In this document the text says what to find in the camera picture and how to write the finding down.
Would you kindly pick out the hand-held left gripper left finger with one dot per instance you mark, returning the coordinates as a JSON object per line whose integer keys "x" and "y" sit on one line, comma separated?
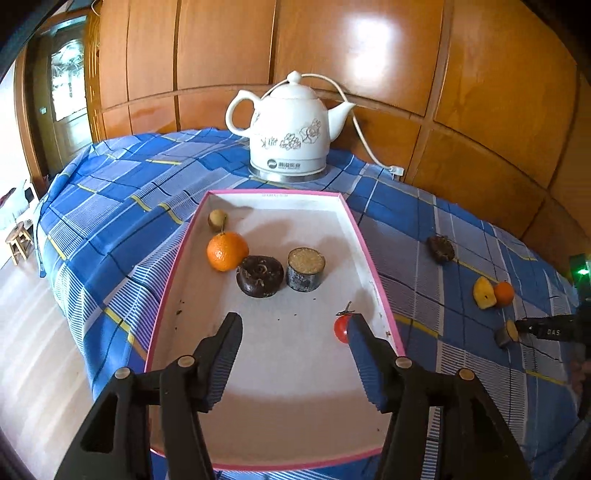
{"x": 224, "y": 364}

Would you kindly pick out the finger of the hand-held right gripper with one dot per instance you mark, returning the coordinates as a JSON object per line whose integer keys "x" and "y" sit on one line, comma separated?
{"x": 549, "y": 330}

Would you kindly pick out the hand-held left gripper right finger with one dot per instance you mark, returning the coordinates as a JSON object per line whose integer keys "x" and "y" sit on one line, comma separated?
{"x": 369, "y": 364}

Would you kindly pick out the cut sugar cane piece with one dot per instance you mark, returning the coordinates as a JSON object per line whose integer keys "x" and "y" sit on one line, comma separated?
{"x": 507, "y": 333}
{"x": 305, "y": 269}

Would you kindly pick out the red cherry tomato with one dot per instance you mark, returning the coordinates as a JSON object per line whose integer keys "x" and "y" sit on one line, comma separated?
{"x": 340, "y": 328}

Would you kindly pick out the small mandarin orange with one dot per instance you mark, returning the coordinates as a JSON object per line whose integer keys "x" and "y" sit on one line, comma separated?
{"x": 504, "y": 293}

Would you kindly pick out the yellow pear piece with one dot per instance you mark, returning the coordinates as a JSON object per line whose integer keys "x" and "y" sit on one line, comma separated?
{"x": 484, "y": 292}

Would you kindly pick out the dark brown round fruit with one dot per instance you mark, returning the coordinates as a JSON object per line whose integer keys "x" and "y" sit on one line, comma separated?
{"x": 259, "y": 275}
{"x": 441, "y": 248}

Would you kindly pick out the mandarin orange with stem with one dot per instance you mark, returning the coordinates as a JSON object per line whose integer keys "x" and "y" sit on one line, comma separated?
{"x": 227, "y": 252}

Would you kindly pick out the small tan longan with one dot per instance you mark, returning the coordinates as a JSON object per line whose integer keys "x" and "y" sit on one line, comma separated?
{"x": 216, "y": 220}

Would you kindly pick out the pink-rimmed white box tray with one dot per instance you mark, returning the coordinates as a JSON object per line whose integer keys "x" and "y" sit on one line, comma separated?
{"x": 286, "y": 221}

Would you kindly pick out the white power plug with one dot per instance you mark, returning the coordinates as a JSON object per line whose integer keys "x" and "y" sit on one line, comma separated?
{"x": 397, "y": 170}

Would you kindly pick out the silver kettle base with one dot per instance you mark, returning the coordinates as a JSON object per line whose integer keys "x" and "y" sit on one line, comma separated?
{"x": 288, "y": 174}

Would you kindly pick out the blue plaid tablecloth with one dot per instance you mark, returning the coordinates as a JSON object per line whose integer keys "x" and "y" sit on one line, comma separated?
{"x": 115, "y": 184}

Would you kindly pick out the small wooden stool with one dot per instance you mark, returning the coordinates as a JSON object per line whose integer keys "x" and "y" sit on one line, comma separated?
{"x": 18, "y": 240}

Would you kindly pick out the white ceramic electric kettle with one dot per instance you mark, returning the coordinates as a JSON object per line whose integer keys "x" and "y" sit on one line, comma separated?
{"x": 286, "y": 115}

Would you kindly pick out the white low furniture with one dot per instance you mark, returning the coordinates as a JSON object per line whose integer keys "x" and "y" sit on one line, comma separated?
{"x": 14, "y": 207}

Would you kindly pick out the wooden door with glass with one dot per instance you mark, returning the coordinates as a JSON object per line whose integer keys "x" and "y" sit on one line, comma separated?
{"x": 69, "y": 134}

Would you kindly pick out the wooden wardrobe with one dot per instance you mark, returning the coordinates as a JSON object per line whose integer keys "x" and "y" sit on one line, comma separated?
{"x": 323, "y": 41}

